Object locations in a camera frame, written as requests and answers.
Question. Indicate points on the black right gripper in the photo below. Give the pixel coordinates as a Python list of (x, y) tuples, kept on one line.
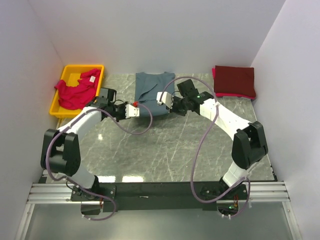
[(173, 109)]

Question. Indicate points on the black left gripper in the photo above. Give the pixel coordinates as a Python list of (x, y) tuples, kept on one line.
[(123, 116)]

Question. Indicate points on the blue-grey t shirt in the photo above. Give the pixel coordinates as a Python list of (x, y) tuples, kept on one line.
[(146, 88)]

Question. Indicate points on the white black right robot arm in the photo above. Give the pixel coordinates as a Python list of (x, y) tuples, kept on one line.
[(249, 144)]

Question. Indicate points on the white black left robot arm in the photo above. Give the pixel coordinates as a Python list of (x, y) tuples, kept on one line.
[(61, 147)]

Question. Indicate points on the crumpled red t shirt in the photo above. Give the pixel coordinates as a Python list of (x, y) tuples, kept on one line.
[(77, 86)]

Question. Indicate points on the yellow plastic bin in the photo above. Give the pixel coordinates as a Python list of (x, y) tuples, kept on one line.
[(63, 113)]

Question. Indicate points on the folded maroon t shirt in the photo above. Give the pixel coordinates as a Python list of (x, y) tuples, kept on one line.
[(235, 80)]

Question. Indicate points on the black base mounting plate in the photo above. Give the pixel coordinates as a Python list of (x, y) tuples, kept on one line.
[(162, 195)]

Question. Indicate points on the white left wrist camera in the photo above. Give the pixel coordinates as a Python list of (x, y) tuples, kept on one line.
[(131, 111)]

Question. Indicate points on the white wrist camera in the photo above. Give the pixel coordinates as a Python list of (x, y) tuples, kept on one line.
[(131, 111), (165, 98)]

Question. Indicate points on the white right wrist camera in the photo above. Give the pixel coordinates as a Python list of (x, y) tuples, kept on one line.
[(165, 98)]

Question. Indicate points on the aluminium extrusion rail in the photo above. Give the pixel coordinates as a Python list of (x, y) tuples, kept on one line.
[(58, 193)]

